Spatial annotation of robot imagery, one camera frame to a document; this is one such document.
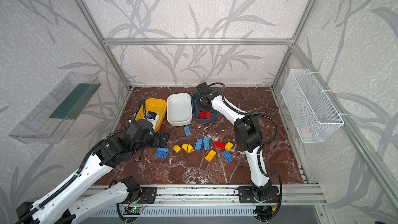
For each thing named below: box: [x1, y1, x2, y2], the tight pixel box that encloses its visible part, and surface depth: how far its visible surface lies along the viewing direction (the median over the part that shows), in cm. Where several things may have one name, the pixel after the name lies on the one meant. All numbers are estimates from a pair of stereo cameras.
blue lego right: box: [222, 150, 233, 164], surface depth 86 cm
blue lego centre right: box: [203, 136, 210, 149], surface depth 91 cm
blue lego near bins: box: [183, 126, 192, 137], surface depth 98 cm
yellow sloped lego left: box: [172, 144, 182, 153], surface depth 89 cm
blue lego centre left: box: [194, 138, 203, 151], surface depth 91 cm
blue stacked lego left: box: [154, 147, 169, 160], surface depth 88 cm
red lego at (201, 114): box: [197, 110, 211, 120], surface depth 104 cm
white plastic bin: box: [166, 92, 193, 128], surface depth 108 cm
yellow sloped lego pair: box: [181, 144, 194, 154], surface depth 88 cm
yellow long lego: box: [204, 149, 217, 163], surface depth 88 cm
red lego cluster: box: [214, 141, 226, 150], surface depth 91 cm
